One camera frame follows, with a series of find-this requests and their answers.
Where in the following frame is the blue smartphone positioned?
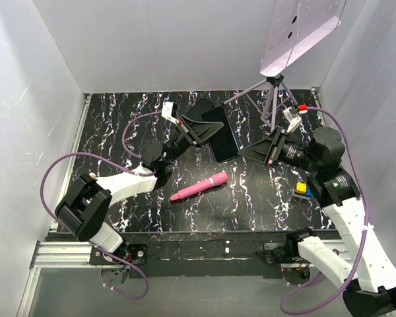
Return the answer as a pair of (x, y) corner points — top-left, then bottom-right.
(201, 106), (238, 163)

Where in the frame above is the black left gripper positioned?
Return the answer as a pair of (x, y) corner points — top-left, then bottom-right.
(162, 116), (225, 168)

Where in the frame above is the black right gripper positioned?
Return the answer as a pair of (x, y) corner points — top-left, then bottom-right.
(237, 125), (319, 174)

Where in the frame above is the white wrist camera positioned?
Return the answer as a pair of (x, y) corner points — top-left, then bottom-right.
(282, 104), (308, 133)
(161, 101), (178, 124)

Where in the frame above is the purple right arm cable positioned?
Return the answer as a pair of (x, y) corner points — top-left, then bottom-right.
(279, 106), (370, 316)

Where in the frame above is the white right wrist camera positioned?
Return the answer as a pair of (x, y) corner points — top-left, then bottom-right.
(282, 104), (308, 133)

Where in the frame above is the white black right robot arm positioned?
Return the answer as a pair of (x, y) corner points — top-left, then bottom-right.
(239, 127), (396, 316)

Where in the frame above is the lilac tripod stand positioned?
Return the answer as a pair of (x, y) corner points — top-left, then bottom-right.
(222, 74), (298, 131)

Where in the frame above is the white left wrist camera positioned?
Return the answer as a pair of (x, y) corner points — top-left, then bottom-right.
(161, 101), (178, 124)

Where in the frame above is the yellow and blue toy brick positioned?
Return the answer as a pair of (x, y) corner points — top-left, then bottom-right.
(292, 182), (314, 200)

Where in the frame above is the aluminium frame rail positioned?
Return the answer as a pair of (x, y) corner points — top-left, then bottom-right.
(30, 242), (92, 269)

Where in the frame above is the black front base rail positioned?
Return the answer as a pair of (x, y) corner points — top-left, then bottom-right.
(88, 230), (317, 281)

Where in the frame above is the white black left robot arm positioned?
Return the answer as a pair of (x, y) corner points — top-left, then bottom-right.
(54, 116), (224, 264)

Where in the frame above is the pink cylindrical tool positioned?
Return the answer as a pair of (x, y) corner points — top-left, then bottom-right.
(170, 172), (228, 201)

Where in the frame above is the lilac perforated board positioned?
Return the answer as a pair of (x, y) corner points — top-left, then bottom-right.
(260, 0), (347, 77)

